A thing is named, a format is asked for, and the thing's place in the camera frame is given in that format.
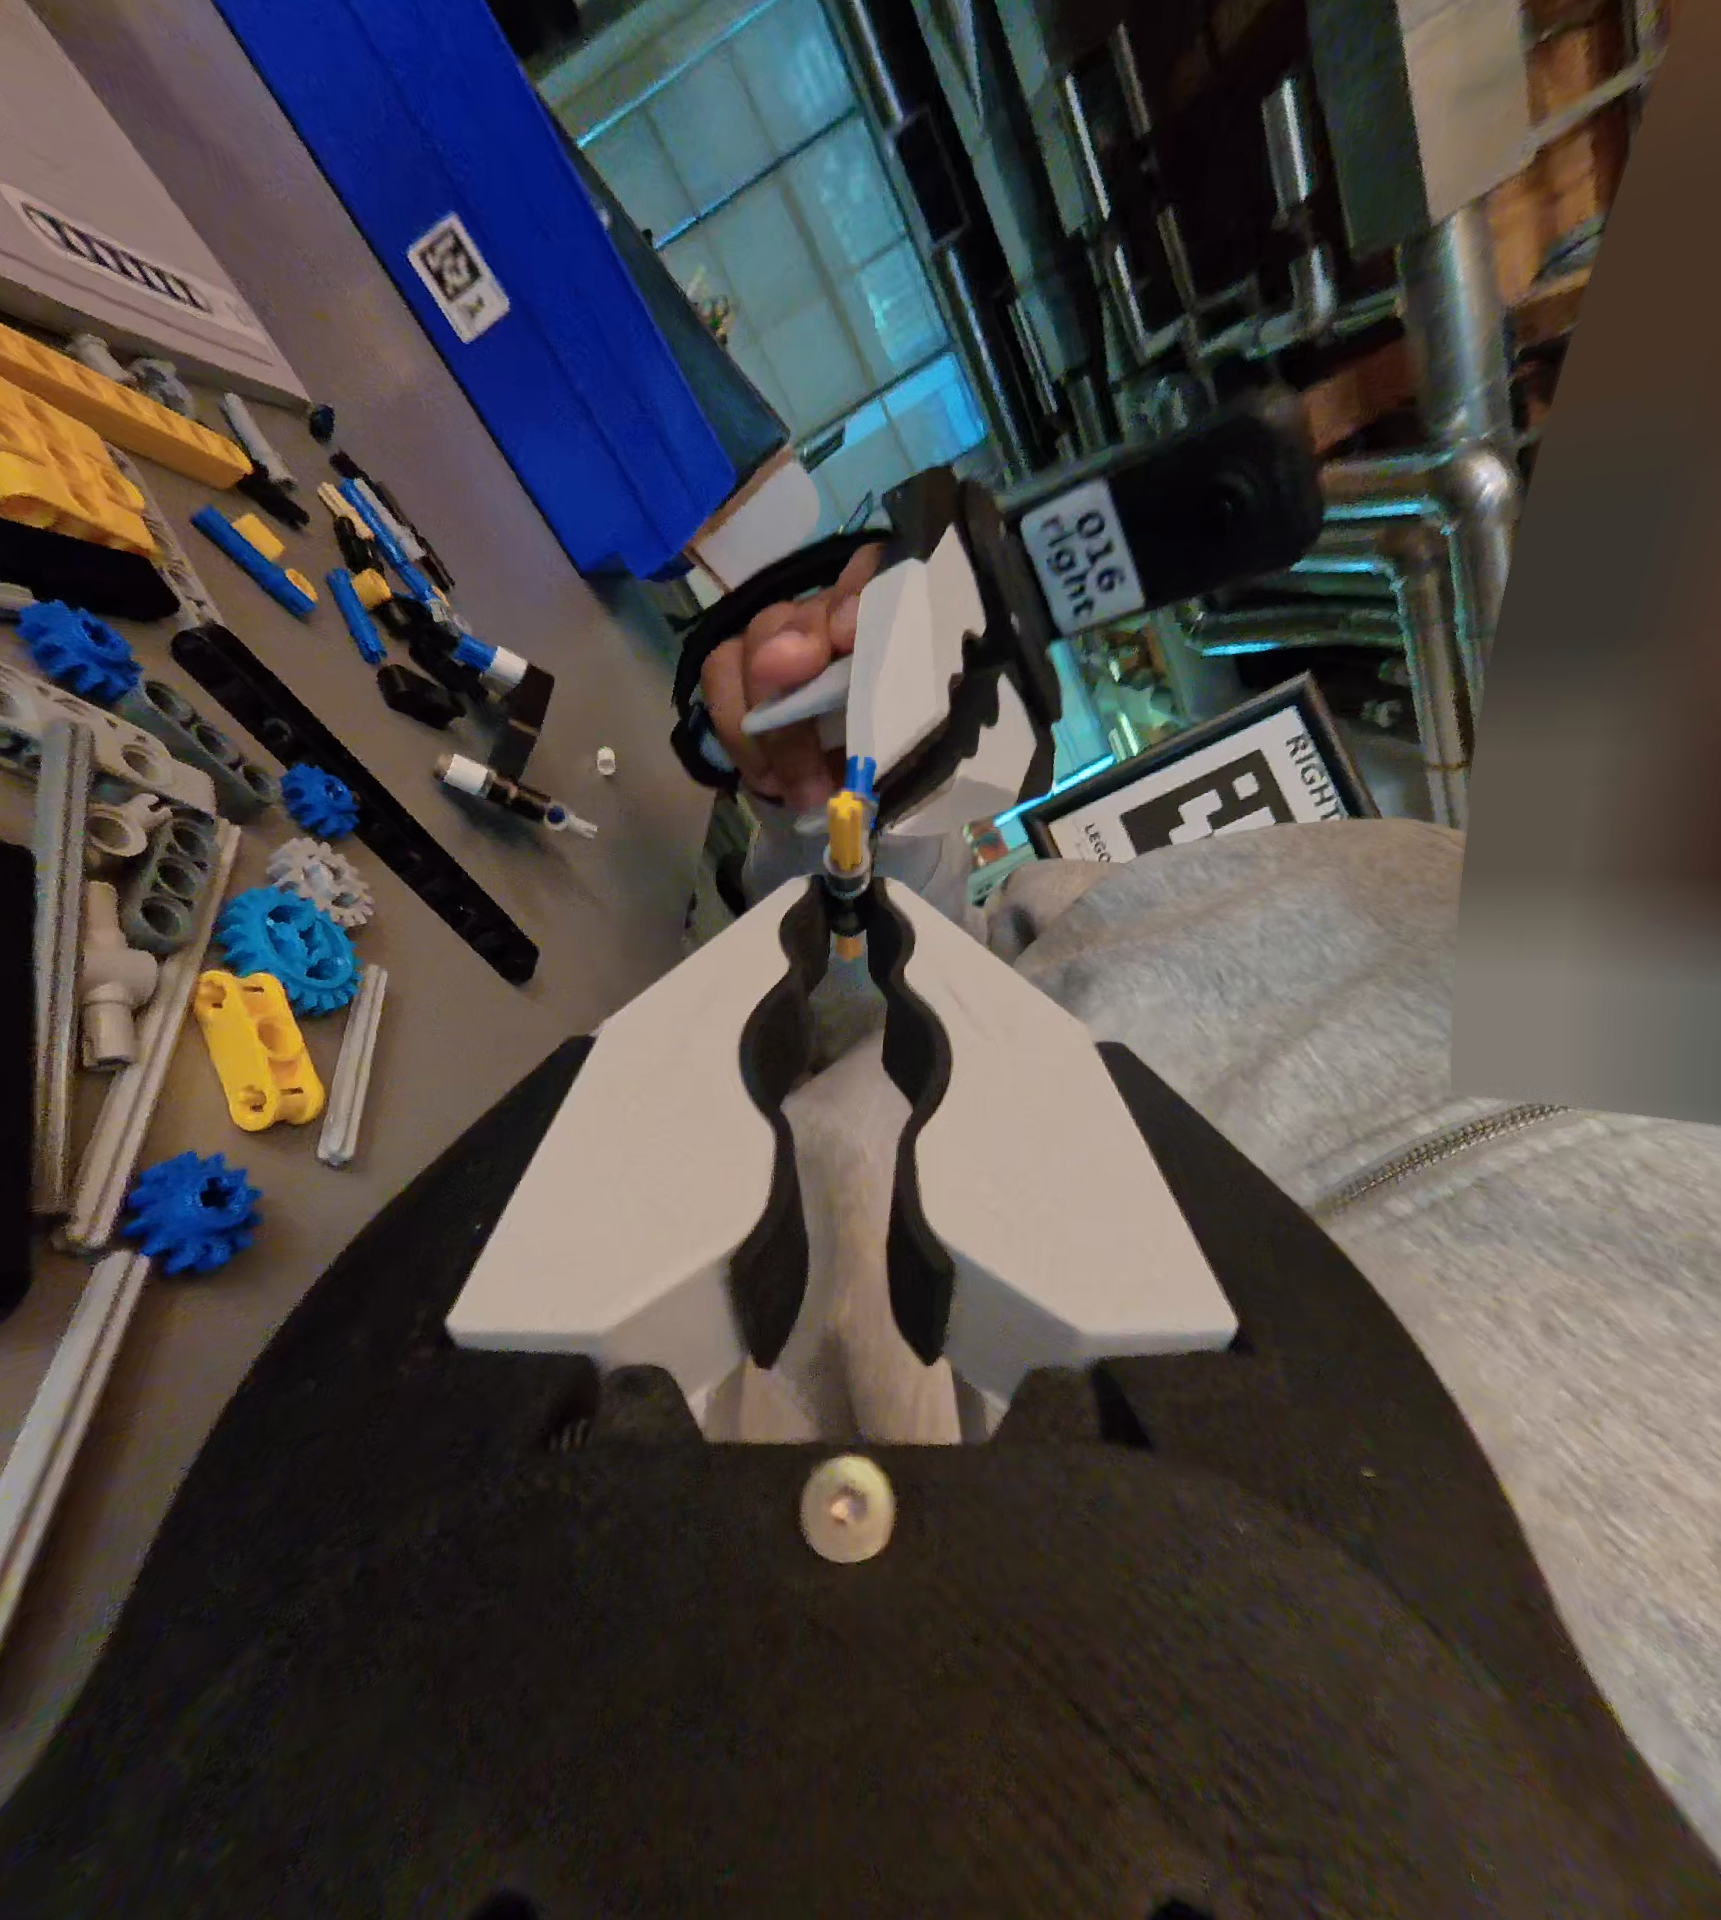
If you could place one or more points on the long yellow lego beam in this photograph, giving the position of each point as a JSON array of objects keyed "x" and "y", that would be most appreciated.
[{"x": 64, "y": 383}]

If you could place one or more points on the lego instruction booklet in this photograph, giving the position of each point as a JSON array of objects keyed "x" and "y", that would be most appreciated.
[{"x": 64, "y": 134}]

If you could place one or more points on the dark blue lego gear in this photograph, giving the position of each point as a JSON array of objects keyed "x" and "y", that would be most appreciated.
[
  {"x": 316, "y": 801},
  {"x": 77, "y": 649},
  {"x": 192, "y": 1212}
]

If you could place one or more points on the wide black lego panel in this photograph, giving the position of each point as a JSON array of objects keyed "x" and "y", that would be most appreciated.
[{"x": 20, "y": 555}]

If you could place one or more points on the white box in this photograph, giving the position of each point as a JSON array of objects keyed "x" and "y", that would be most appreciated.
[{"x": 770, "y": 518}]

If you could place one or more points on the person's right hand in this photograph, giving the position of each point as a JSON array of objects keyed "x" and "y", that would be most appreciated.
[{"x": 784, "y": 644}]

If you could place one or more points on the yellow lego panel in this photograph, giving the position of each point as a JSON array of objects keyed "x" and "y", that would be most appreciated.
[{"x": 42, "y": 459}]

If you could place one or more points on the short grey lego axle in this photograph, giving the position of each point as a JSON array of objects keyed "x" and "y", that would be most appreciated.
[{"x": 351, "y": 1064}]

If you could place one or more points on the long grey lego axle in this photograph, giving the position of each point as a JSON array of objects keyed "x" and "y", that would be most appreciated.
[{"x": 20, "y": 1501}]

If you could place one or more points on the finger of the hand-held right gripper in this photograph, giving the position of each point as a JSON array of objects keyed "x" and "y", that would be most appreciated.
[
  {"x": 1007, "y": 747},
  {"x": 913, "y": 644}
]

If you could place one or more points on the short dark grey lego beam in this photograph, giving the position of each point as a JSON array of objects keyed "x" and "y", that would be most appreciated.
[{"x": 171, "y": 884}]

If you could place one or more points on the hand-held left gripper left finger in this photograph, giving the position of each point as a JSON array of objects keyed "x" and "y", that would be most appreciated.
[{"x": 604, "y": 1200}]

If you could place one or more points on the person's grey hoodie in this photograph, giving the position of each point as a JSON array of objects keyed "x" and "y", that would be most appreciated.
[{"x": 1550, "y": 1425}]

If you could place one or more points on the silver metal pipe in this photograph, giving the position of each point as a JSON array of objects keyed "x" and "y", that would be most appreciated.
[{"x": 1459, "y": 375}]

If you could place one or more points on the black framed marker sign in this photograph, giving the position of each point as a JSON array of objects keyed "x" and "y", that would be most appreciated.
[{"x": 1219, "y": 788}]

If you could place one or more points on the grey lego pin connector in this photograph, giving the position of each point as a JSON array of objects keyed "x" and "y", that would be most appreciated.
[{"x": 119, "y": 975}]

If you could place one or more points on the long black lego beam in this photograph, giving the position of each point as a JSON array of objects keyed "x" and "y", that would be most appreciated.
[{"x": 365, "y": 810}]

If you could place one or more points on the large azure lego gear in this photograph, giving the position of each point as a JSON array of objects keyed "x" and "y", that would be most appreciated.
[{"x": 283, "y": 949}]

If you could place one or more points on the yellow lego connector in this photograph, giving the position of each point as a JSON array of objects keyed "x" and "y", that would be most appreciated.
[{"x": 257, "y": 1051}]

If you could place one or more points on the cluster of small lego pins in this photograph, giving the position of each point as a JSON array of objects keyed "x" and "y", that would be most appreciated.
[{"x": 418, "y": 631}]

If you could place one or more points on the light grey lego gear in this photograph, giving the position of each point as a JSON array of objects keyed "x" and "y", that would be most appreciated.
[{"x": 322, "y": 879}]

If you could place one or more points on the blue plastic bin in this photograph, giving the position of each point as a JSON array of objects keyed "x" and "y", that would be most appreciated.
[{"x": 501, "y": 224}]

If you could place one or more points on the yellow blue lego axle assembly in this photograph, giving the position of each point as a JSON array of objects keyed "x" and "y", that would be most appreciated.
[{"x": 845, "y": 841}]

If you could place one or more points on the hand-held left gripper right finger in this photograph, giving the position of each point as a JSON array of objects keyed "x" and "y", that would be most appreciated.
[{"x": 1070, "y": 1200}]

